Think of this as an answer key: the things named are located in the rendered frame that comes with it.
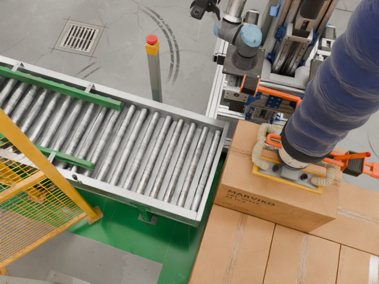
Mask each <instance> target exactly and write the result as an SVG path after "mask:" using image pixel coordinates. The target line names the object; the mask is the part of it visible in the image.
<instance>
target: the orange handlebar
mask: <svg viewBox="0 0 379 284"><path fill-rule="evenodd" d="M258 91H260V92H264V93H266V94H270V95H274V96H277V97H281V98H284V99H288V100H291V101H295V102H297V104H296V108H297V107H298V105H299V104H300V102H301V101H302V100H301V98H300V97H298V96H294V95H290V94H286V93H283V92H280V91H276V90H272V89H269V88H265V87H262V86H258ZM295 110H296V109H295ZM271 138H273V139H276V140H280V141H281V136H280V135H276V134H268V135H267V136H266V143H267V144H268V145H271V146H273V147H277V148H280V149H281V148H282V144H280V143H276V142H274V141H271V140H270V139H271ZM329 155H331V156H334V157H335V156H342V155H344V154H341V153H337V152H334V151H332V152H331V153H330V154H329ZM322 161H324V162H328V163H331V164H334V165H337V166H341V167H343V166H344V164H345V163H344V162H341V161H337V160H335V159H331V158H327V157H326V158H325V159H323V160H322ZM365 166H368V167H370V170H367V169H365V170H364V174H367V175H369V176H370V177H373V178H376V179H379V163H375V162H373V163H371V162H368V161H366V162H365Z"/></svg>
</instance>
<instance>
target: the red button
mask: <svg viewBox="0 0 379 284"><path fill-rule="evenodd" d="M157 41H158V39H157V36H156V35H153V34H150V35H148V36H147V37H146V42H147V43H148V44H149V45H151V46H153V45H154V44H156V43H157Z"/></svg>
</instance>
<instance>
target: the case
mask: <svg viewBox="0 0 379 284"><path fill-rule="evenodd" d="M259 127H260V125H259V124H256V123H252V122H248V121H245V120H242V119H239V120H238V123H237V126H236V129H235V132H234V134H233V137H232V140H231V143H230V147H229V149H228V153H227V157H226V160H225V163H224V166H223V170H222V174H221V178H220V181H219V184H218V188H217V192H216V194H215V198H214V202H213V203H215V204H218V205H221V206H224V207H228V208H231V209H234V210H237V211H240V212H244V213H246V214H249V215H253V216H256V217H259V218H263V219H266V220H269V221H273V222H275V223H278V224H282V225H285V226H288V227H291V228H294V229H298V230H301V231H304V232H307V233H309V232H311V231H313V230H315V229H317V228H319V227H320V226H322V225H324V224H326V223H328V222H330V221H332V220H334V219H336V218H337V210H338V201H339V196H340V187H341V178H342V171H340V169H341V167H340V166H337V165H334V166H335V177H334V179H333V182H332V183H331V184H330V185H327V186H323V188H322V193H321V195H319V194H316V193H312V192H309V191H306V190H303V189H299V188H296V187H293V186H290V185H286V184H283V183H280V182H277V181H273V180H270V179H266V178H264V177H261V176H257V175H254V174H252V169H253V165H254V162H252V153H253V152H252V151H253V148H254V146H255V145H256V143H257V142H259V141H258V139H257V133H258V129H259ZM260 156H261V157H265V158H268V159H272V160H274V161H278V162H280V161H279V159H278V157H277V153H274V152H271V151H268V150H264V149H262V151H261V155H260ZM304 170H308V171H311V172H315V173H317V174H321V175H324V177H325V175H326V168H324V167H321V166H317V165H314V164H309V165H308V166H307V167H306V168H305V169H304Z"/></svg>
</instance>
